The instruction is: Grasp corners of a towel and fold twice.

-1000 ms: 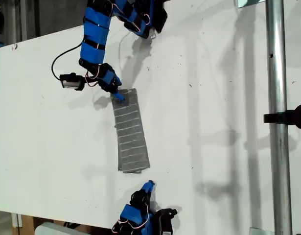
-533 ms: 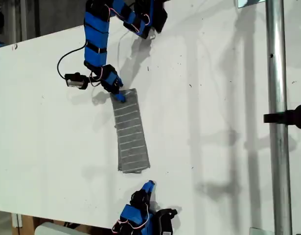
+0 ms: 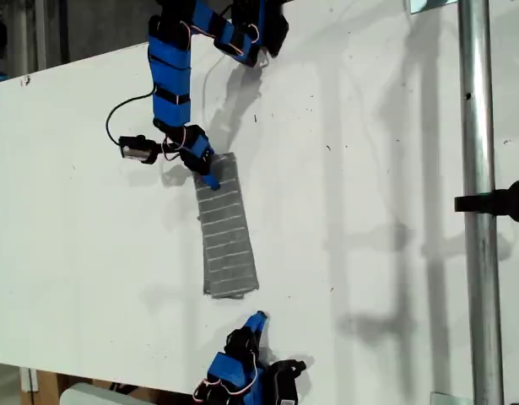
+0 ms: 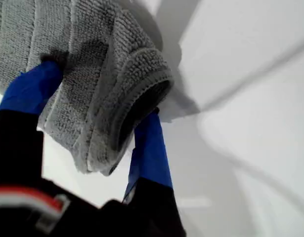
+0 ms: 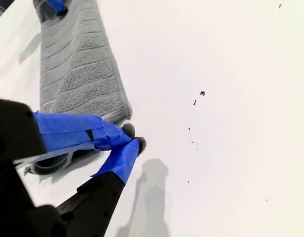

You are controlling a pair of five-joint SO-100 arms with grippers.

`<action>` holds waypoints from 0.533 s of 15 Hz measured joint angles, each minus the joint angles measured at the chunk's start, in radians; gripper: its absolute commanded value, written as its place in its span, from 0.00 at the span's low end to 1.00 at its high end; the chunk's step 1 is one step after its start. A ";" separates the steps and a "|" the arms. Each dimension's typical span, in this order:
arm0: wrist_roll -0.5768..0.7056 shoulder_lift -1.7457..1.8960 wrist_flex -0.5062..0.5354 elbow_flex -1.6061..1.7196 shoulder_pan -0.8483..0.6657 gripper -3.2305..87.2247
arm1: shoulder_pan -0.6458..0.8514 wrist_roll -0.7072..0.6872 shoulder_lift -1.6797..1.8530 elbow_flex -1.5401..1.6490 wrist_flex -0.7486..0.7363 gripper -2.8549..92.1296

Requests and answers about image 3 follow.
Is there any white rounded object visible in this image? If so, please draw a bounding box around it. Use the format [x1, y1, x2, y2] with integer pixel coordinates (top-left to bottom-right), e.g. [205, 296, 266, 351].
[58, 381, 140, 405]

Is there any light grey background pole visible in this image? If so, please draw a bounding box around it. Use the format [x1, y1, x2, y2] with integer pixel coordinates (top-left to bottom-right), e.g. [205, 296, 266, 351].
[33, 0, 48, 72]

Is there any wooden table frame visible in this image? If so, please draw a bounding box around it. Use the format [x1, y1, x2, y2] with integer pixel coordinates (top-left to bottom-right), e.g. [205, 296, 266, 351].
[30, 369, 197, 405]

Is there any black camera cable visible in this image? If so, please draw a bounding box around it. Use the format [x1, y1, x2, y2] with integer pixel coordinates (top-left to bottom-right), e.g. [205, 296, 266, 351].
[105, 90, 157, 147]

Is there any small white bracket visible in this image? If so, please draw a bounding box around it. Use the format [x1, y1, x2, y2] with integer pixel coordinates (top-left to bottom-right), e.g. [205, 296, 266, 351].
[19, 366, 40, 394]

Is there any grey striped towel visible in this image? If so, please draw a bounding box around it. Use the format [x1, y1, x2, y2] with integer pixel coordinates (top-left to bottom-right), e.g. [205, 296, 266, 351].
[192, 151, 260, 301]

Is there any steel post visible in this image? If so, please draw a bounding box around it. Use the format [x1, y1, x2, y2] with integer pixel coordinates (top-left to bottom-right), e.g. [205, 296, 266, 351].
[457, 0, 505, 405]

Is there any thin white cable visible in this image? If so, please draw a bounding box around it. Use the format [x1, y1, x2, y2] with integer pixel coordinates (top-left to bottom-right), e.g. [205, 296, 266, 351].
[203, 54, 226, 111]

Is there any black post clamp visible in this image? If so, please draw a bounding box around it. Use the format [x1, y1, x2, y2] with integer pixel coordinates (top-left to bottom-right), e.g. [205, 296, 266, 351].
[454, 179, 519, 224]

